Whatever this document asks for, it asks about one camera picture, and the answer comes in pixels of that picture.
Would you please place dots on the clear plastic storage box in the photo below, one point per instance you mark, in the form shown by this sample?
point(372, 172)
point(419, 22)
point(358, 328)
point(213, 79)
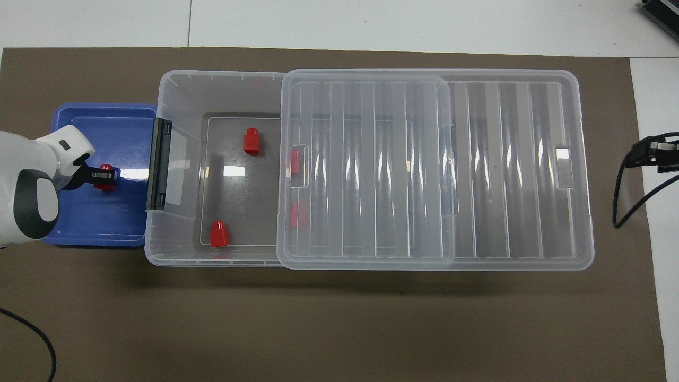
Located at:
point(233, 201)

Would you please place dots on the clear ribbed plastic lid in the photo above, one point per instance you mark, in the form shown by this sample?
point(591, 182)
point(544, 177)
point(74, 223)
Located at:
point(504, 185)

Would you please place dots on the brown table mat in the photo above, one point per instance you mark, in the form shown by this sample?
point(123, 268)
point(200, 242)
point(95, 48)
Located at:
point(318, 329)

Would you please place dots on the dark ribbed device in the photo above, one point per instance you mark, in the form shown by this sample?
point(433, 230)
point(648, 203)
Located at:
point(666, 13)

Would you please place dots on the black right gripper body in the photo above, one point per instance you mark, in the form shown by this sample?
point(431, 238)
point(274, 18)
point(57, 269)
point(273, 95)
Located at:
point(669, 159)

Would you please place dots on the red toy block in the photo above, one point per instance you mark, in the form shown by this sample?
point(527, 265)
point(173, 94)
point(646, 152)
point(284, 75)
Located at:
point(252, 143)
point(106, 185)
point(298, 215)
point(295, 162)
point(219, 236)

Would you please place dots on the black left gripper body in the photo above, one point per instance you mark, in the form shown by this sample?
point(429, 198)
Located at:
point(79, 178)

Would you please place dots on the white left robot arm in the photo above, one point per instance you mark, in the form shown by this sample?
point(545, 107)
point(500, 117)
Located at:
point(21, 159)

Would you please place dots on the blue plastic tray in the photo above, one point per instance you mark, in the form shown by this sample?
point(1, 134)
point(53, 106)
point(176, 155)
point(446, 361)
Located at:
point(106, 223)

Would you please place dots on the dark grey box latch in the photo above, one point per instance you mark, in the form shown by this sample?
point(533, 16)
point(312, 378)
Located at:
point(159, 164)

